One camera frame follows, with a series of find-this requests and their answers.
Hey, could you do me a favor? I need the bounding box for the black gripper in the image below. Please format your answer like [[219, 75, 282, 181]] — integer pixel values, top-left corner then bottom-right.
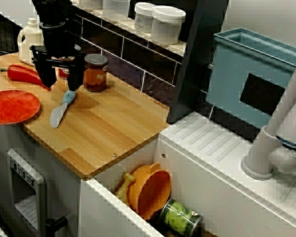
[[30, 23, 87, 93]]

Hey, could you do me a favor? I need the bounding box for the toy knife blue handle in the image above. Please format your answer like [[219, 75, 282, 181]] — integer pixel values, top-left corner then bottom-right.
[[49, 89, 77, 129]]

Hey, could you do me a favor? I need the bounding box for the small red can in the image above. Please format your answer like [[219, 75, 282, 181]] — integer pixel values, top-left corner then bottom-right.
[[57, 57, 70, 80]]

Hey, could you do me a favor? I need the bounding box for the brown beans can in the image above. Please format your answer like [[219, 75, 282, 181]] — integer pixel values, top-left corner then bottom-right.
[[83, 53, 109, 93]]

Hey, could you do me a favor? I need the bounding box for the red toy pepper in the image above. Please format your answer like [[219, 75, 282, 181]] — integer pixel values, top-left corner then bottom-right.
[[0, 64, 51, 92]]

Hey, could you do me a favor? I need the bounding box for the white detergent bottle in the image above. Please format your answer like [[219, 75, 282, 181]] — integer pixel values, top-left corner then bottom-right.
[[17, 17, 46, 66]]

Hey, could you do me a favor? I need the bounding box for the red round plate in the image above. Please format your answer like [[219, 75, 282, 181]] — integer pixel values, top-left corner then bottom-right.
[[0, 89, 41, 125]]

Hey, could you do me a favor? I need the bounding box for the wooden countertop board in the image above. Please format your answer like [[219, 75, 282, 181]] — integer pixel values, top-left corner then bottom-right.
[[0, 45, 171, 179]]

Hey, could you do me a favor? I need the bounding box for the clear plastic container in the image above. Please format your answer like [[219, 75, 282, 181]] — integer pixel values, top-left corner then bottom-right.
[[103, 0, 132, 22], [78, 0, 104, 11]]

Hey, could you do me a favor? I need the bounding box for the white jar with print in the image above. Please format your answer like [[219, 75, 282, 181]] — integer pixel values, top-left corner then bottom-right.
[[134, 2, 157, 34]]

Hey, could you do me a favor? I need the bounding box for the grey toy dishwasher door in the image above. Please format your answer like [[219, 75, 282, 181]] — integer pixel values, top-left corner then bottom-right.
[[6, 148, 47, 237]]

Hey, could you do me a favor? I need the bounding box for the plain white lidded jar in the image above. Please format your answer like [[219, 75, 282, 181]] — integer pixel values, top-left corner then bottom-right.
[[150, 5, 186, 46]]

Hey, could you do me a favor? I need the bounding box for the yellow toy chicken drumstick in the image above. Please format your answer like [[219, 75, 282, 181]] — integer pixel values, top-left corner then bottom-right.
[[113, 171, 137, 201]]

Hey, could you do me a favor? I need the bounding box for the dark grey upright panel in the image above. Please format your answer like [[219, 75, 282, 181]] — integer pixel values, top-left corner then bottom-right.
[[166, 0, 230, 124]]

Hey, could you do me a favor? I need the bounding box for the black cabinet knob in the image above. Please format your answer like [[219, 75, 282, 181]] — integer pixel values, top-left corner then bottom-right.
[[45, 216, 69, 237]]

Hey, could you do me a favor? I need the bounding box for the orange toy pot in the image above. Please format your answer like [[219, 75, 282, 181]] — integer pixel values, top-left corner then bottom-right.
[[127, 162, 172, 221]]

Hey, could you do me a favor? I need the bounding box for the blue plastic bin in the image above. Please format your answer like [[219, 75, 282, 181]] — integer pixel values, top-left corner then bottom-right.
[[205, 27, 296, 129]]

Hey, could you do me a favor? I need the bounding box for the white toy kitchen unit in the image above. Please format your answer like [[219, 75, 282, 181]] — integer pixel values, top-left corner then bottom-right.
[[0, 111, 296, 237]]

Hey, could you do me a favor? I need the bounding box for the green labelled can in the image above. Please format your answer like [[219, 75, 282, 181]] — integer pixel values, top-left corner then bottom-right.
[[159, 198, 204, 237]]

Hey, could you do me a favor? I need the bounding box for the grey toy faucet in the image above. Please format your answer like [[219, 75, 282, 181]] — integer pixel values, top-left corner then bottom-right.
[[241, 51, 296, 181]]

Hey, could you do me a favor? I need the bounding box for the white wall shelf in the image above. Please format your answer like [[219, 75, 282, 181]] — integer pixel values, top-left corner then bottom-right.
[[68, 0, 188, 50]]

